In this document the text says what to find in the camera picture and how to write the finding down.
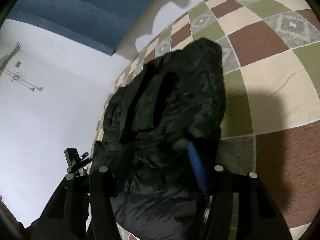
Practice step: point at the checkered patchwork bed cover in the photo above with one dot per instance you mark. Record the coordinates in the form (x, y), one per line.
(270, 60)

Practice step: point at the black puffer hooded jacket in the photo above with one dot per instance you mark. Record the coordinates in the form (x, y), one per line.
(177, 100)

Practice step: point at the blue curtain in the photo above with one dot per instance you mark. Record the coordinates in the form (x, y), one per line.
(99, 24)

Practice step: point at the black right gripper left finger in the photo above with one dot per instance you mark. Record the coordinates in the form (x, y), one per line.
(80, 208)

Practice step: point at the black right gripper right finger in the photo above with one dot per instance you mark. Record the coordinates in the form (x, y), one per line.
(237, 206)

